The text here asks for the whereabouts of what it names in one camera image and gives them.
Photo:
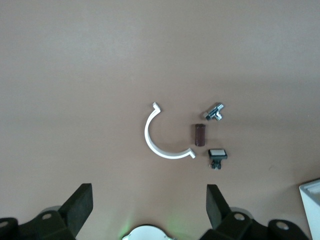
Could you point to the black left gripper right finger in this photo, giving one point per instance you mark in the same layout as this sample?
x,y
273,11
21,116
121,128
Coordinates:
x,y
215,202

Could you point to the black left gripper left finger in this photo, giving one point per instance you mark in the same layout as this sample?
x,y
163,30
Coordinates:
x,y
77,200

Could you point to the black button with white face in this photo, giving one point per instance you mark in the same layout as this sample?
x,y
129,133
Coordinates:
x,y
218,153

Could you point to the white drawer cabinet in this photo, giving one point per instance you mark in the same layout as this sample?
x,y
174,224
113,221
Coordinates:
x,y
311,210

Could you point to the dark brown cylinder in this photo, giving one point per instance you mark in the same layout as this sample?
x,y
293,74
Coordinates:
x,y
199,135

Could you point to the small chrome metal valve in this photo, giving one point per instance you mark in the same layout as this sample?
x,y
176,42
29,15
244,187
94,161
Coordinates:
x,y
212,111

